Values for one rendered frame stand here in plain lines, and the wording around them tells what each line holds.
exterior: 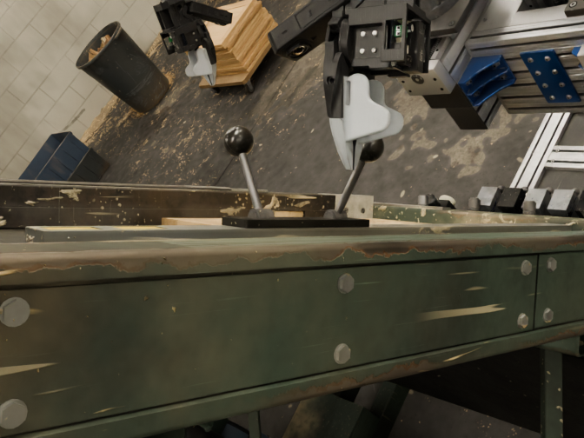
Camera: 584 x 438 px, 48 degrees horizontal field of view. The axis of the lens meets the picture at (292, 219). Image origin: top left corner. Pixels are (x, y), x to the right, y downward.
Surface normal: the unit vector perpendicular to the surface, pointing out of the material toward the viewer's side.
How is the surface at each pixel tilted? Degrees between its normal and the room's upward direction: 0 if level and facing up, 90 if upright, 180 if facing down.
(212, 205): 90
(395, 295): 90
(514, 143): 0
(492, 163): 0
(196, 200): 90
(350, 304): 90
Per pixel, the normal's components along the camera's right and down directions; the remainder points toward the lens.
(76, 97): 0.62, 0.11
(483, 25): -0.61, -0.56
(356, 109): -0.50, 0.07
